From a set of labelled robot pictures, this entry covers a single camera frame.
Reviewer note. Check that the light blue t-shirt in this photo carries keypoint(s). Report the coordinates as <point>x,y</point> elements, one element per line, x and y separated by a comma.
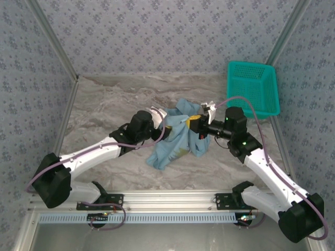
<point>162,154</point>

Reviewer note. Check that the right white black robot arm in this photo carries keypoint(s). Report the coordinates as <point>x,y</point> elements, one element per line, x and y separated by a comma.
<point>274,183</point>

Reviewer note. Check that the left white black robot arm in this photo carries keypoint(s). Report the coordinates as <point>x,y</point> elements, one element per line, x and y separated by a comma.
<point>89,157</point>

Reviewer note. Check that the teal plastic basket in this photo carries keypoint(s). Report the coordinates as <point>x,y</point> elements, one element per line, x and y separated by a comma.
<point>256,78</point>

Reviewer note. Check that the aluminium cross rail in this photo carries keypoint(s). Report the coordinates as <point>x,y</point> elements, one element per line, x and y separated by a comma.
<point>167,200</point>

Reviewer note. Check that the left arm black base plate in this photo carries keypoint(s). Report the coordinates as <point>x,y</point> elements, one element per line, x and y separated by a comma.
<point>117,201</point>

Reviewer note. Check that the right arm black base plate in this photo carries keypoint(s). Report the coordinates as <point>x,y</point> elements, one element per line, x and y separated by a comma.
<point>222,202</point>

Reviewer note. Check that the black controller board mount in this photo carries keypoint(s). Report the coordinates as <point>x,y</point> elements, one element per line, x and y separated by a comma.
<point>98,217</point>
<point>244,218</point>

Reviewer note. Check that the aluminium frame post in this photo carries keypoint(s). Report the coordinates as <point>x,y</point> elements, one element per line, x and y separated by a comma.
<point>287,31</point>
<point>53,39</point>

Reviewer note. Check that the aluminium frame leg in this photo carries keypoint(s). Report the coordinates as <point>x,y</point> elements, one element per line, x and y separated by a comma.
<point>26,232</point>

